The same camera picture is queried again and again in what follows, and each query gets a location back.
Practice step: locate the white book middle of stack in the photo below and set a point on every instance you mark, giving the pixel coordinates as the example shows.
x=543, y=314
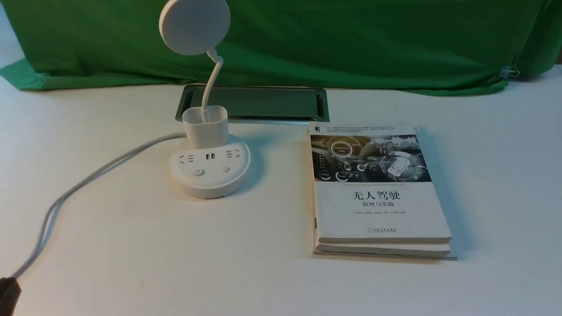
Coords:
x=417, y=250

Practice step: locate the white desk lamp power strip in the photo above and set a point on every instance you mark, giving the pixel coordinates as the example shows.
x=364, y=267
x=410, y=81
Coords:
x=214, y=163

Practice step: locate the metal desk cable grommet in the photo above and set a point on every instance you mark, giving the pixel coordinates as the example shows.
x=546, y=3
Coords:
x=283, y=105

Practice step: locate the green backdrop cloth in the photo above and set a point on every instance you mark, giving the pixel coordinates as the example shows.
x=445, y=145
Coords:
x=430, y=47

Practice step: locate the silver binder clip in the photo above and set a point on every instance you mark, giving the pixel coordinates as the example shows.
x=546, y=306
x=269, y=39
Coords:
x=507, y=72

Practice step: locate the dark brown object at corner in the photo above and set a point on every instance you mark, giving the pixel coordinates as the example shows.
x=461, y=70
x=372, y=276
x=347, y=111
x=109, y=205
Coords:
x=9, y=295

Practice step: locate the thin booklet under stack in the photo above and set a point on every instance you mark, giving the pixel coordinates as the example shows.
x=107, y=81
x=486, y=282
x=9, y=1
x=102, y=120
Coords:
x=439, y=258

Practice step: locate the white self-driving book top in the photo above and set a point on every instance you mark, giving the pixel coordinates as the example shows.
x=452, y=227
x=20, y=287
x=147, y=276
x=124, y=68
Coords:
x=373, y=188

